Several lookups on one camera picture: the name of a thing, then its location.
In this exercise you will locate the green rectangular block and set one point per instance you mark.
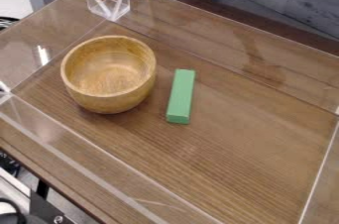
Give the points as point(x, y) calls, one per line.
point(180, 98)

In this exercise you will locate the clear acrylic enclosure wall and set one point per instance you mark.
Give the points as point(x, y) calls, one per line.
point(253, 161)

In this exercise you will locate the wooden bowl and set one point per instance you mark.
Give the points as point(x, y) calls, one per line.
point(108, 73)

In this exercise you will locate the black clamp with cable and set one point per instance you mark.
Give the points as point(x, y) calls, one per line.
point(29, 209)

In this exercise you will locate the clear acrylic corner bracket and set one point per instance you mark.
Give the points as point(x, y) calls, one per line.
point(108, 9)

